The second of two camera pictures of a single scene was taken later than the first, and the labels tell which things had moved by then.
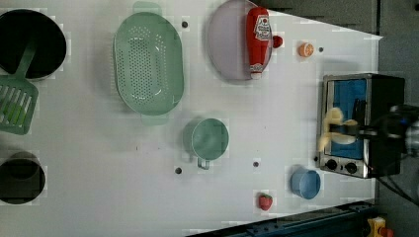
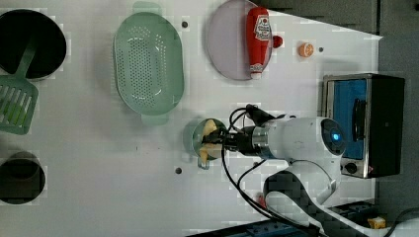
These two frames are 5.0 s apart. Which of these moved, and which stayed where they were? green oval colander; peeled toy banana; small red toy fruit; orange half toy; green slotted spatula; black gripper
Moved: peeled toy banana; black gripper
Stayed: green oval colander; orange half toy; green slotted spatula; small red toy fruit
